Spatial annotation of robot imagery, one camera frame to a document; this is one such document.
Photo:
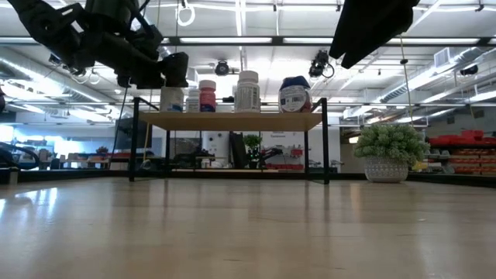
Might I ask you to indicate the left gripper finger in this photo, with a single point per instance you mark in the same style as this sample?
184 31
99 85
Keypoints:
175 69

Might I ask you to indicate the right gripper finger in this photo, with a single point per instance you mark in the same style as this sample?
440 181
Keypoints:
352 23
383 31

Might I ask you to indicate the pink bottle white cap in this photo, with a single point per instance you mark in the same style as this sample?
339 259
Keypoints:
207 98

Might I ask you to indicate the large white-cap labelled bottle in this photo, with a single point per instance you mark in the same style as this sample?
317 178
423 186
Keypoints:
247 93

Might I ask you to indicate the blue-cap medicine bottle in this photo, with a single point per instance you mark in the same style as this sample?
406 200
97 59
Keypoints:
294 98

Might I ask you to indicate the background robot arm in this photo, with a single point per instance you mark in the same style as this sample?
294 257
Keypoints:
269 153

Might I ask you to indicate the wooden shelf black legs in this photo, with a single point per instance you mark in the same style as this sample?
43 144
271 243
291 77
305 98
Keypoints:
232 122

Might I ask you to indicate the white air vent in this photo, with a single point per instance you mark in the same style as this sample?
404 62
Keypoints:
441 57

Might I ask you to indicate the large dark background screen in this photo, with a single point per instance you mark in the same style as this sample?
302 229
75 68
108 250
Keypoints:
126 133

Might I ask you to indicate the white background cabinet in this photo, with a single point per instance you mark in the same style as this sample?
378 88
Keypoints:
217 147

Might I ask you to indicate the black ceiling fixture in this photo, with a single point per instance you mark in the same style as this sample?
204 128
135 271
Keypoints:
469 70

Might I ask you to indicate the small green background plant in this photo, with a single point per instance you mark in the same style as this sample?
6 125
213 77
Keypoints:
252 141

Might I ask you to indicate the background work table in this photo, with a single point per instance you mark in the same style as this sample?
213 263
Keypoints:
85 159

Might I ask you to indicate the green potted plant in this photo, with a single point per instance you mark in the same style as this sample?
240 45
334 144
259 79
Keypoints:
387 143

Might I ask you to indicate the red storage bins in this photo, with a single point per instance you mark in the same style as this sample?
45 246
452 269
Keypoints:
472 137

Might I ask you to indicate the black round ceiling camera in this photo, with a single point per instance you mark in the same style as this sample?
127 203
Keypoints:
222 68

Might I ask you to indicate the black overhead camera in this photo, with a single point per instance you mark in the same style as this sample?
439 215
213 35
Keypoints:
318 64

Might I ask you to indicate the black aluminium table frame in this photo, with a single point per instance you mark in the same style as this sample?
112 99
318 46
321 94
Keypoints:
77 175

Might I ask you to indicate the grey metal post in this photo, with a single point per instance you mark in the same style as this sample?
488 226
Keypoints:
13 176

